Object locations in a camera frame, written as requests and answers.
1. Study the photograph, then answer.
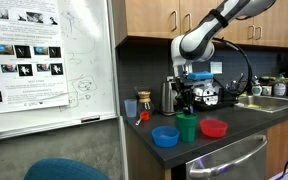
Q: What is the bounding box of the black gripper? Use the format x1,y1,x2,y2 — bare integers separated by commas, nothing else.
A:
174,75,200,115

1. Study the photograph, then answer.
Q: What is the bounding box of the green plastic cup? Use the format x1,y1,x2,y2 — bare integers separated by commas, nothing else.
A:
175,113,198,144

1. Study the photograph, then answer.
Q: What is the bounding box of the translucent blue plastic cup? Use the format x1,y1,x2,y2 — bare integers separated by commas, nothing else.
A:
123,98,138,119

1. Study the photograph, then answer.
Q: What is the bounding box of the stainless steel electric kettle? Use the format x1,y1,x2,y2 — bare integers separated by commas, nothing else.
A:
159,79,182,117

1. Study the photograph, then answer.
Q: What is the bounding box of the white kitchenware with holes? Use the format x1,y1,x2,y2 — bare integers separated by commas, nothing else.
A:
193,82,222,106

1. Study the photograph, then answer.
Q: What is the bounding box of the black dish rack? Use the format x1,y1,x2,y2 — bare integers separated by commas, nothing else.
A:
193,87,240,113

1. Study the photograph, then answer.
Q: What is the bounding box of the red plastic bowl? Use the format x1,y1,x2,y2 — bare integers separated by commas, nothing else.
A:
199,118,229,139

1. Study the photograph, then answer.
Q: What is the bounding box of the glass carafe with wooden collar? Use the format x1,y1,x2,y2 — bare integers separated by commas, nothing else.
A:
133,85,156,116

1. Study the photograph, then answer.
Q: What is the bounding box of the blue plastic bowl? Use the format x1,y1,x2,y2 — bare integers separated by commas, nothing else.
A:
151,125,180,148

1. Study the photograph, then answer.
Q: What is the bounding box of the red measuring scoop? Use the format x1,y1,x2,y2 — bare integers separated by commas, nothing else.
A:
134,111,151,127

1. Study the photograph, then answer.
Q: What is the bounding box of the chrome sink faucet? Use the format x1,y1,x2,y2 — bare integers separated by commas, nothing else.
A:
237,72,256,96

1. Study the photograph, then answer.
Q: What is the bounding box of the white soap bottle blue label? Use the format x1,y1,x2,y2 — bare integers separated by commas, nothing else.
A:
251,75,263,97

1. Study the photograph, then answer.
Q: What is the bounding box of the stainless steel dishwasher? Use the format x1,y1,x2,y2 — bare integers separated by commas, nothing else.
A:
184,131,269,180

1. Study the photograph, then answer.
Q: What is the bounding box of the small white jar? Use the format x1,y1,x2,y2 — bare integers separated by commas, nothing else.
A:
261,85,273,97

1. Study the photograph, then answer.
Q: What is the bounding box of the wooden upper cabinet door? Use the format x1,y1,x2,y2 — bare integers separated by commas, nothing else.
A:
123,0,181,39
179,0,218,43
252,0,288,48
217,0,255,46

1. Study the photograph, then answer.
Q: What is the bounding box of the wooden cabinet door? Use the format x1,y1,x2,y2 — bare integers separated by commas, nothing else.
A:
179,0,218,43
123,0,181,39
217,0,255,46
266,114,288,179
252,0,288,48

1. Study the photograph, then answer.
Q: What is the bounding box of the stainless steel sink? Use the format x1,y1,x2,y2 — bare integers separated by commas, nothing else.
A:
235,94,288,114

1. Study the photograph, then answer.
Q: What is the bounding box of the grey soap dispenser bottle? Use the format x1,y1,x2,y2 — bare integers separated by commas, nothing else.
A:
273,72,288,98

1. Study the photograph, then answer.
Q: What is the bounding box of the wooden lower cabinet door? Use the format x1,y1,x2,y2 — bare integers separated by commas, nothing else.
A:
266,114,288,179

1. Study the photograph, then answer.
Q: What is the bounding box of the whiteboard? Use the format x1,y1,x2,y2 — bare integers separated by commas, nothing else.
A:
0,0,122,143

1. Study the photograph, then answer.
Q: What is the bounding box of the blue office chair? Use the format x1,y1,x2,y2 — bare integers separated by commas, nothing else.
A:
23,158,111,180

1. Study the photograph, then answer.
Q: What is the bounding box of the white research poster with photos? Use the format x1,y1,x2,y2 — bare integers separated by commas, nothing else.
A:
0,0,70,116

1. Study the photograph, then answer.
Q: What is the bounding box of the blue wrist camera block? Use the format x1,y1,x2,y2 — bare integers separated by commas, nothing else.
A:
187,70,215,82

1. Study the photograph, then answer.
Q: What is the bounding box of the white paper wall sign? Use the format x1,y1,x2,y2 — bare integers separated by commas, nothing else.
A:
210,61,224,75

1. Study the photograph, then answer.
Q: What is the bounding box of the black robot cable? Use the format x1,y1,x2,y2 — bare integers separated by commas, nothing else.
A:
212,37,254,96

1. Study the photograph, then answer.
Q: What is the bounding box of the metal cabinet handle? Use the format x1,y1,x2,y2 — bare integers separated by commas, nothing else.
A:
183,13,192,34
248,24,256,40
254,25,263,41
170,9,179,33

